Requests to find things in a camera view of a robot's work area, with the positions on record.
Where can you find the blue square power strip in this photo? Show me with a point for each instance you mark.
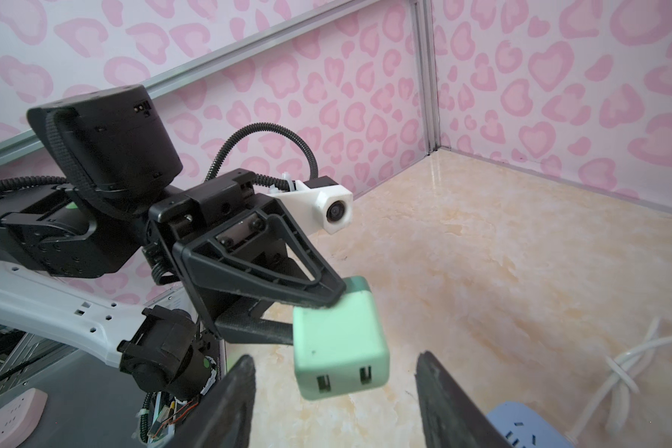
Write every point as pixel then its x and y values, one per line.
pixel 522 427

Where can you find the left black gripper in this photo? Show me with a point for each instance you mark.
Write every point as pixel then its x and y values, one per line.
pixel 237 252

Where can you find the diagonal aluminium frame bar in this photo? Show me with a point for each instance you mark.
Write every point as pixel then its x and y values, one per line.
pixel 181 76

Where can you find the pink round power strip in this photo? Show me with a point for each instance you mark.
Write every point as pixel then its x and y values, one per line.
pixel 20 417

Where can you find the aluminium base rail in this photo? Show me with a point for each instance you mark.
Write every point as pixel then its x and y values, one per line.
pixel 27 360

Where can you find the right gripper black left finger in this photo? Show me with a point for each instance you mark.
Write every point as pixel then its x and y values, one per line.
pixel 223 418

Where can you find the light green plug adapter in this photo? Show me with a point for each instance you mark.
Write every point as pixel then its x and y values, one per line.
pixel 343 349

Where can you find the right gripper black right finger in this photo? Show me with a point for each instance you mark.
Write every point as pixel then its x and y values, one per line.
pixel 449 416

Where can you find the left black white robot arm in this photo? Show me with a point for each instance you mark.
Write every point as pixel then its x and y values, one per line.
pixel 111 258

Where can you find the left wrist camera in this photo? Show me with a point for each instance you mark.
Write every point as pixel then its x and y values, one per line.
pixel 317 205

